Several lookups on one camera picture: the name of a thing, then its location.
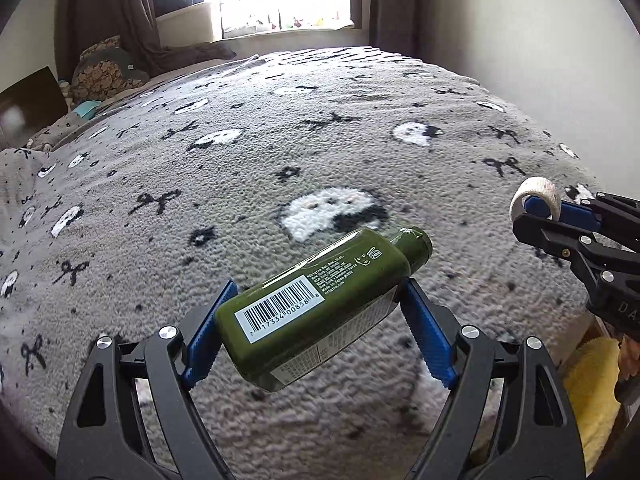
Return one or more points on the left dark curtain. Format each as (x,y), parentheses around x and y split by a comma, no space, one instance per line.
(80,24)

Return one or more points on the dark curtain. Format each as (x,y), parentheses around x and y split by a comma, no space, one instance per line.
(80,24)
(400,26)

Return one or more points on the brown patterned pillow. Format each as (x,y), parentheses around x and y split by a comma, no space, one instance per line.
(104,70)

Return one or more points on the dark green glass bottle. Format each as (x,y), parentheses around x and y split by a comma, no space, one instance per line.
(281,330)

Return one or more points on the grey patterned fleece blanket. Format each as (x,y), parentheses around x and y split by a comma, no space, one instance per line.
(237,172)

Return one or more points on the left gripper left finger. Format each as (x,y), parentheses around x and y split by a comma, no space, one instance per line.
(132,415)

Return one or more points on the white box on sill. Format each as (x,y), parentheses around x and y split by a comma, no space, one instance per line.
(191,25)

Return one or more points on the person's right hand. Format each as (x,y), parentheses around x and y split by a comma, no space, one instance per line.
(628,359)

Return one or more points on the teal small object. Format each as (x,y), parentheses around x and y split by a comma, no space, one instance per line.
(87,110)

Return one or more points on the right dark curtain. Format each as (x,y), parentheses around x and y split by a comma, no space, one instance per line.
(400,26)

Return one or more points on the yellow bag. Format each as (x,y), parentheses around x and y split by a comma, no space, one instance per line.
(589,376)

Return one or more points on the white tape roll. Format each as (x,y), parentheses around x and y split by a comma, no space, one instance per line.
(537,196)

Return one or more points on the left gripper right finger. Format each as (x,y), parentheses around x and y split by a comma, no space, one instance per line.
(535,434)

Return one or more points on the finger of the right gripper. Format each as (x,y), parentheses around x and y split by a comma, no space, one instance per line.
(555,239)
(576,216)

